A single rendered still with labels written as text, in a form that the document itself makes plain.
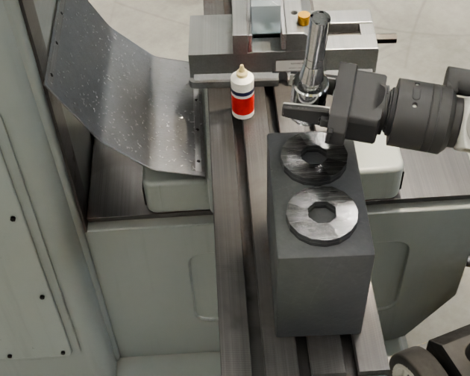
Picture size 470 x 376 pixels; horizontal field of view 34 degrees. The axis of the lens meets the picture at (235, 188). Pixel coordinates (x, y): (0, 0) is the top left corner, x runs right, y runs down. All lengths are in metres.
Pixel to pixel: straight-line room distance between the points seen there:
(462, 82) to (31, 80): 0.64
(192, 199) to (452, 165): 0.53
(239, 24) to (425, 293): 0.77
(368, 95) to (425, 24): 2.20
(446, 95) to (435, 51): 2.07
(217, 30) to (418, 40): 1.73
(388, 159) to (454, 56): 1.61
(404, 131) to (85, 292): 0.86
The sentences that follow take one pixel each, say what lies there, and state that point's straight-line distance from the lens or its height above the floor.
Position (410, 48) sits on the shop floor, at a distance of 3.05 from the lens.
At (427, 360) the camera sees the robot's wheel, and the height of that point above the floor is 0.59.
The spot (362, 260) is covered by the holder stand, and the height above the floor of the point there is 1.09.
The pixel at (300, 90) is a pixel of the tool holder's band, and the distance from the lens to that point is 0.97.
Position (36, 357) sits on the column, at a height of 0.34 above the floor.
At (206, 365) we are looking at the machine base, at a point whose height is 0.20.
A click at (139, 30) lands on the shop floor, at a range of 3.14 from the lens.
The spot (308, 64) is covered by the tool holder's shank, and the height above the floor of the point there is 1.26.
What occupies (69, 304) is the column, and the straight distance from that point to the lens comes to 1.62.
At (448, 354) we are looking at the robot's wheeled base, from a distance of 1.46.
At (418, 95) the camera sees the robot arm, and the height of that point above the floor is 1.22.
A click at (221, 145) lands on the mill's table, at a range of 1.32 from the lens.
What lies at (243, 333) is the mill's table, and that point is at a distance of 1.09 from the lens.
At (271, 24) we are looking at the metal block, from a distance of 1.40.
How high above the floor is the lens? 1.85
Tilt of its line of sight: 48 degrees down
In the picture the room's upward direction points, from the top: 3 degrees counter-clockwise
